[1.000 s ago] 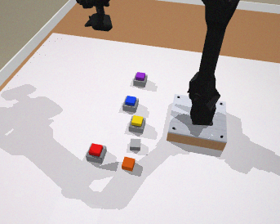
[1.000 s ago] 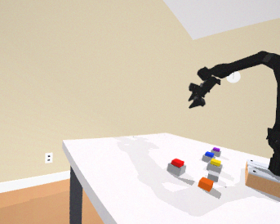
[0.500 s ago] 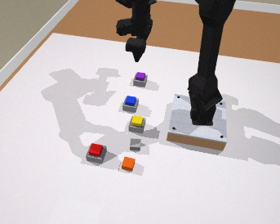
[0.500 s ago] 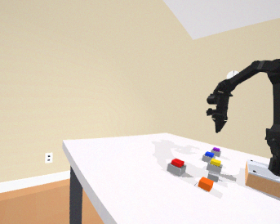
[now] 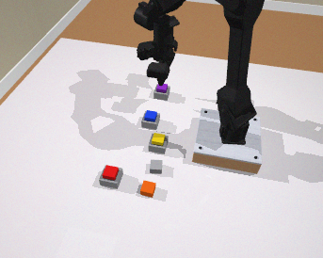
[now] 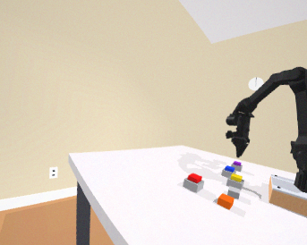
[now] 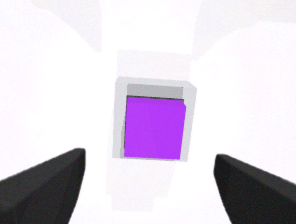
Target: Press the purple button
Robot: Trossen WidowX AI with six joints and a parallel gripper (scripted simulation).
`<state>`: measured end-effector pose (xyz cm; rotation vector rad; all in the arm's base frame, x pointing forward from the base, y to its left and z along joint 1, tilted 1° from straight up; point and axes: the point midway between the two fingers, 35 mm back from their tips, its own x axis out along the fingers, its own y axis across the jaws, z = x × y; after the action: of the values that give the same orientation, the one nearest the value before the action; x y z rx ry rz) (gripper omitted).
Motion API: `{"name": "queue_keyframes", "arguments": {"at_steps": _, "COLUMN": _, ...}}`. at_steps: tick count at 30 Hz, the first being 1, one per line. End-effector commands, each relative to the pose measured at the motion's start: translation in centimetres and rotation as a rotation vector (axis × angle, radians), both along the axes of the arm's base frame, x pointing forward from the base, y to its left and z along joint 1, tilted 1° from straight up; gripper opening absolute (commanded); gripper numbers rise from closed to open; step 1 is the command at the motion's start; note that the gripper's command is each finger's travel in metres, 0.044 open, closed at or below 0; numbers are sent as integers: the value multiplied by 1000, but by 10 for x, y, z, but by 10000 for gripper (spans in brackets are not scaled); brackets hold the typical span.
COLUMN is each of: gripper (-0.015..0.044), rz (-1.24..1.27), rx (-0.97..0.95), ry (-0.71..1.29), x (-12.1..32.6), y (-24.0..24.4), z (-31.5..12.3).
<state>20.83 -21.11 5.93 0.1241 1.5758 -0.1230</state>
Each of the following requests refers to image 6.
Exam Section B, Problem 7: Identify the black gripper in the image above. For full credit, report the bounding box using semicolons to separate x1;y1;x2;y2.
231;126;250;158

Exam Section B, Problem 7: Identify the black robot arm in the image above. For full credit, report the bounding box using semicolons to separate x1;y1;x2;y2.
226;67;307;193

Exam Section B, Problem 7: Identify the red button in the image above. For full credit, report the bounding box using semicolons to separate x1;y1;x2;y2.
183;173;204;193

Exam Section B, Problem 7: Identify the purple button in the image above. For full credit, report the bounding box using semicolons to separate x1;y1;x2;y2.
231;161;243;172

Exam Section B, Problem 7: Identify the blue button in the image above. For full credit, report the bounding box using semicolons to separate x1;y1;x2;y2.
221;165;236;178

